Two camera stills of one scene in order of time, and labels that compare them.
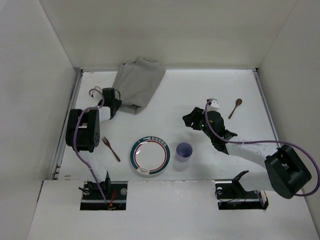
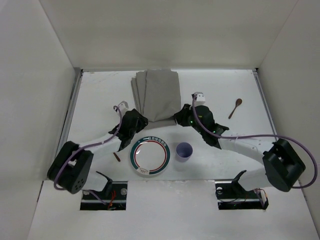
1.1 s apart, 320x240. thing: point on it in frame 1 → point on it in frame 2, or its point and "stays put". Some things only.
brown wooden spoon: (238, 103) stays put
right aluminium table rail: (255, 71) stays put
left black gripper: (116, 104) → (139, 118)
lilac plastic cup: (183, 152) stays put
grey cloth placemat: (136, 80) → (157, 93)
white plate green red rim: (149, 155) stays put
